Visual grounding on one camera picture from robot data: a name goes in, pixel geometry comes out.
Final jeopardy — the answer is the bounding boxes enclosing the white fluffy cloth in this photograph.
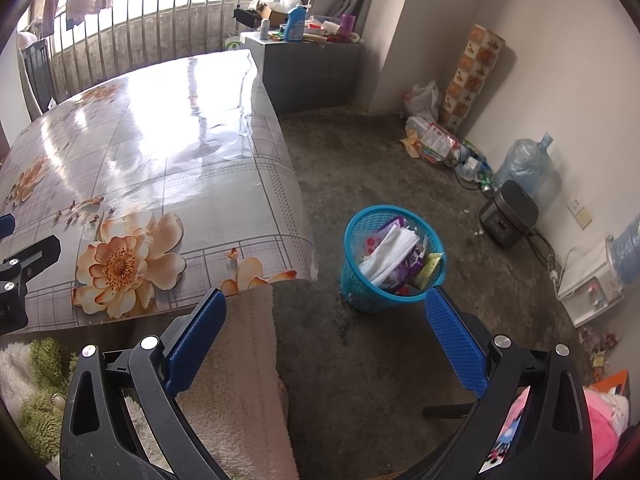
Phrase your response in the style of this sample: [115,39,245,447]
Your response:
[122,285,292,480]

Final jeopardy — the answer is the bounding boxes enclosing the pile of small wrappers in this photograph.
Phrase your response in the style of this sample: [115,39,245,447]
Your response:
[579,327,621,373]

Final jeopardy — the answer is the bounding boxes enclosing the black chair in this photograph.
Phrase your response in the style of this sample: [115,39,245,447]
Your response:
[20,37,58,121]

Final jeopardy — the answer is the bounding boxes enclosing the black rice cooker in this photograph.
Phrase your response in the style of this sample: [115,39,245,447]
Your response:
[478,180,540,248]

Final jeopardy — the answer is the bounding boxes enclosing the green shaggy cloth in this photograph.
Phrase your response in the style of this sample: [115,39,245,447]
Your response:
[17,337,81,461]

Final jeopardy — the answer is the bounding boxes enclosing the clear water jug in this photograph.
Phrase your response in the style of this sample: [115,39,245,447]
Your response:
[492,132,556,206]

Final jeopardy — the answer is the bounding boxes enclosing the blue bottle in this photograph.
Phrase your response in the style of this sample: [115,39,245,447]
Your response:
[284,4,307,42]

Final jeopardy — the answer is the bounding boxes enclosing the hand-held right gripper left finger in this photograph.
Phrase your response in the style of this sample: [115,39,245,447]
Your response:
[59,287,228,480]

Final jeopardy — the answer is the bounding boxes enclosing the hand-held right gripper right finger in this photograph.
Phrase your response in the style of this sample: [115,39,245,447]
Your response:
[405,286,593,480]

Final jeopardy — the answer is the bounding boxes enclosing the metal railing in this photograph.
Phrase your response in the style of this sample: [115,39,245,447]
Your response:
[30,0,311,106]

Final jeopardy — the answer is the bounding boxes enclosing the white water dispenser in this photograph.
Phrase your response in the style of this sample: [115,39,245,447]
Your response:
[557,237,626,330]

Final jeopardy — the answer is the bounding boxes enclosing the wall socket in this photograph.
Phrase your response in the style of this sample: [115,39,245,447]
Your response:
[567,196,593,229]

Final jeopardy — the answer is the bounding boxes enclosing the patterned tall roll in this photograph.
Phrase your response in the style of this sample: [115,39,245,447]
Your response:
[440,24,506,133]

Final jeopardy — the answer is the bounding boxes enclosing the pink garment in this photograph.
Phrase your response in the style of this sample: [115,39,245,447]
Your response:
[480,387,631,480]

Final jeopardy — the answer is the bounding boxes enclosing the floral tablecloth table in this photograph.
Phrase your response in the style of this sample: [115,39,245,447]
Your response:
[0,49,321,336]

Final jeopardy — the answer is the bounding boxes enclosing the yellow snack packet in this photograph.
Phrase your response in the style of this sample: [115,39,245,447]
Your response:
[412,251,443,291]

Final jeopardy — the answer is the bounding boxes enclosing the blue plastic basket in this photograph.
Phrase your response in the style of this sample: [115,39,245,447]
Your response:
[340,204,447,314]

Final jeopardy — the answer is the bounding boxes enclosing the blue water jug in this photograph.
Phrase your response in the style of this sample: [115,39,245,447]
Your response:
[610,217,640,288]

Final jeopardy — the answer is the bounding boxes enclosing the purple snack packet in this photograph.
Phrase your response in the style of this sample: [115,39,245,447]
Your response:
[397,250,426,292]

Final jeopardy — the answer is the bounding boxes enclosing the white plastic bag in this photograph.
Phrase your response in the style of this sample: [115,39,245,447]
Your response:
[402,80,442,120]

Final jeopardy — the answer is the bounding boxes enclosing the grey cabinet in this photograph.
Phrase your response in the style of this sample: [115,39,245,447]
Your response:
[240,30,363,116]

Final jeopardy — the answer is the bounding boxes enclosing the cardboard box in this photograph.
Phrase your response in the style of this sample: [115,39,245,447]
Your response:
[250,2,288,26]

